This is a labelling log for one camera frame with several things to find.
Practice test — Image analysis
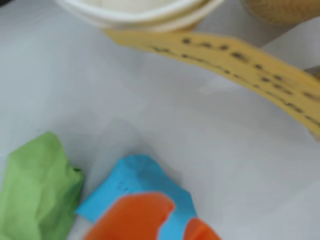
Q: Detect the yellow handwritten welcome sign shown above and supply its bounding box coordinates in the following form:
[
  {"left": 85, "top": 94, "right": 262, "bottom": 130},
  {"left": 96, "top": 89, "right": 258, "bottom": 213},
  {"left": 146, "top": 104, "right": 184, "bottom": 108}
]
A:
[{"left": 103, "top": 28, "right": 320, "bottom": 141}]

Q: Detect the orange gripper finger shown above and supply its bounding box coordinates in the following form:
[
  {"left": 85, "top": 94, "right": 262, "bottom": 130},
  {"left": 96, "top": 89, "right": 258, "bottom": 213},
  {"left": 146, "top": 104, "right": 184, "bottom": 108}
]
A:
[
  {"left": 82, "top": 191, "right": 176, "bottom": 240},
  {"left": 183, "top": 217, "right": 223, "bottom": 240}
]

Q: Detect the blue paper ball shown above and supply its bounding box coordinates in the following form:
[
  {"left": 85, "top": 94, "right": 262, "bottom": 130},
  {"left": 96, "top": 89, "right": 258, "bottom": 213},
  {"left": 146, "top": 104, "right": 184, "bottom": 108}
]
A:
[{"left": 74, "top": 154, "right": 198, "bottom": 240}]

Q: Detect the green crumpled paper ball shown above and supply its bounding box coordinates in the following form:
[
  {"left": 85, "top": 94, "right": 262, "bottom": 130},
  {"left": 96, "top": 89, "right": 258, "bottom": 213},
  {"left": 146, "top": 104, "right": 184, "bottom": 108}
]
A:
[{"left": 0, "top": 131, "right": 85, "bottom": 240}]

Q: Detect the ribbed beige paper cup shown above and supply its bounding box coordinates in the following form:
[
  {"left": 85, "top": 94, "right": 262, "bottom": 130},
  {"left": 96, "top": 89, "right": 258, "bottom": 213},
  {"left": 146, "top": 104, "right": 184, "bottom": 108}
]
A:
[
  {"left": 239, "top": 0, "right": 320, "bottom": 26},
  {"left": 54, "top": 0, "right": 226, "bottom": 33}
]

